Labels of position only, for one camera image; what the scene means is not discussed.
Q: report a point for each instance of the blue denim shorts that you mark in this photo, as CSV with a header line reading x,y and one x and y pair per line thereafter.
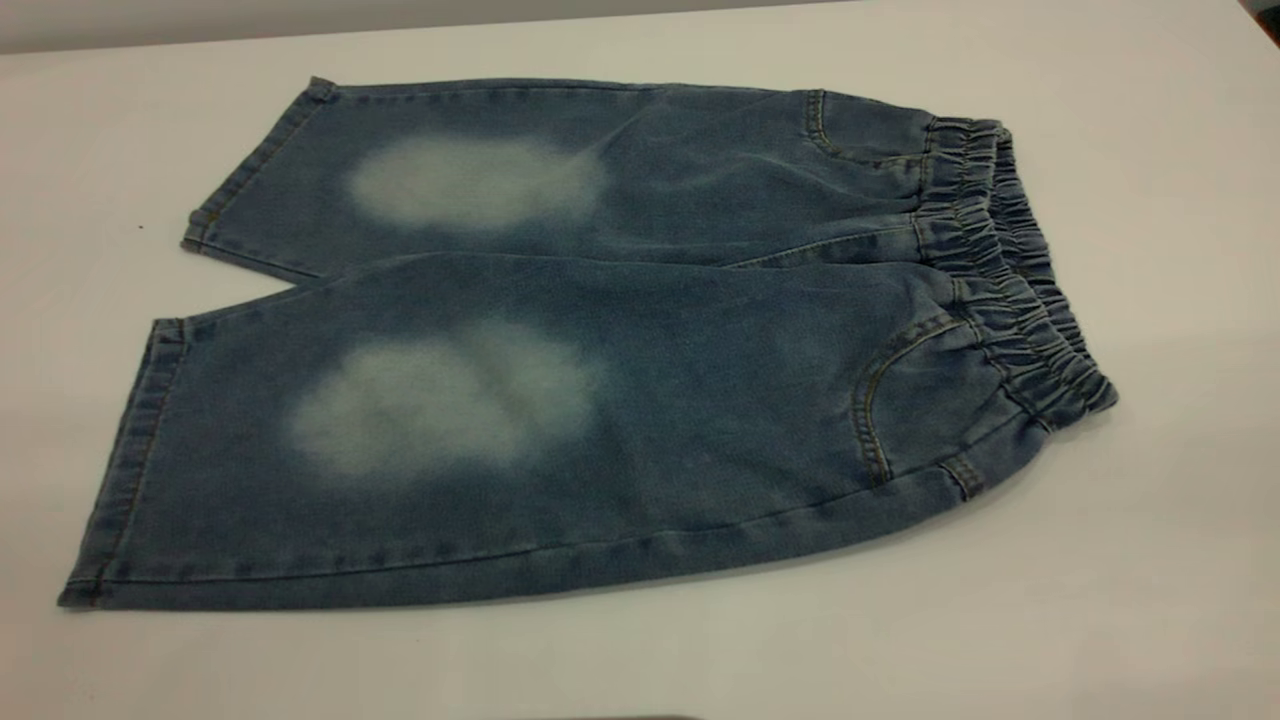
x,y
700,400

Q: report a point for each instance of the dark background object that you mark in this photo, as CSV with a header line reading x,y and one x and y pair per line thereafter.
x,y
1268,14

